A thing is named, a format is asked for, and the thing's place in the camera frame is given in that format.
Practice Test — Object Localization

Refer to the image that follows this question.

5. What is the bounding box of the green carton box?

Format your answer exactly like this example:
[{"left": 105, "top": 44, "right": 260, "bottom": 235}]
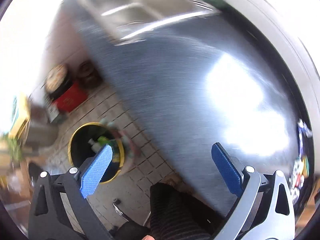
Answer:
[{"left": 88, "top": 136, "right": 120, "bottom": 163}]

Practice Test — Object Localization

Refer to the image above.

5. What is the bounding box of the green cartoon snack bag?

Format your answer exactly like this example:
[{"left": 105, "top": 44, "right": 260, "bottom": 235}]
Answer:
[{"left": 99, "top": 118, "right": 141, "bottom": 176}]

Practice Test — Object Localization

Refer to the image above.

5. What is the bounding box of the black trash bin yellow rim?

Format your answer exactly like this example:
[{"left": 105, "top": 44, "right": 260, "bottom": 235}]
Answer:
[{"left": 68, "top": 122, "right": 124, "bottom": 184}]

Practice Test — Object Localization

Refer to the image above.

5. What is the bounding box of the large steel stockpot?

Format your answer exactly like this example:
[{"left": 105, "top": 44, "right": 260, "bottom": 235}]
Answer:
[{"left": 24, "top": 104, "right": 59, "bottom": 148}]

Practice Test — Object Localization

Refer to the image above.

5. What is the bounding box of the grey plastic crate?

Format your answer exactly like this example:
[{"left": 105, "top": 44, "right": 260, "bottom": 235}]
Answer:
[{"left": 46, "top": 97, "right": 63, "bottom": 125}]

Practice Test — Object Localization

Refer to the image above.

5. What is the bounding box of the red box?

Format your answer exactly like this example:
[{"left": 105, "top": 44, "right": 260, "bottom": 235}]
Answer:
[{"left": 52, "top": 82, "right": 88, "bottom": 113}]

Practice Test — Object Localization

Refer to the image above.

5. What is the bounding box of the green potted plant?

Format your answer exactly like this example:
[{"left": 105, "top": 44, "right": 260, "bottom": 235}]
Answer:
[{"left": 2, "top": 133, "right": 23, "bottom": 163}]

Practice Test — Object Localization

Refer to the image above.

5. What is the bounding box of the yellow cardboard box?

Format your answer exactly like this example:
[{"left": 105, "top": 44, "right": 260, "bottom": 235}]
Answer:
[{"left": 9, "top": 95, "right": 30, "bottom": 138}]

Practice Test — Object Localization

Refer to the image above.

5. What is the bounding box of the dark brown clay jar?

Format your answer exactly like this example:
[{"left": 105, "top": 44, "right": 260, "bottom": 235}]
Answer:
[{"left": 76, "top": 60, "right": 103, "bottom": 89}]

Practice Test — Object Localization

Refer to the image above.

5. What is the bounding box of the floral ceramic pot lid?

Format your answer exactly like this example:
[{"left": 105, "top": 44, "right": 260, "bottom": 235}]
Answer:
[{"left": 45, "top": 64, "right": 68, "bottom": 94}]

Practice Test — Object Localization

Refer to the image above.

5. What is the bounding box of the stainless steel sink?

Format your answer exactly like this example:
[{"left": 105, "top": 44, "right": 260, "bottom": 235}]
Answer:
[{"left": 76, "top": 0, "right": 219, "bottom": 45}]

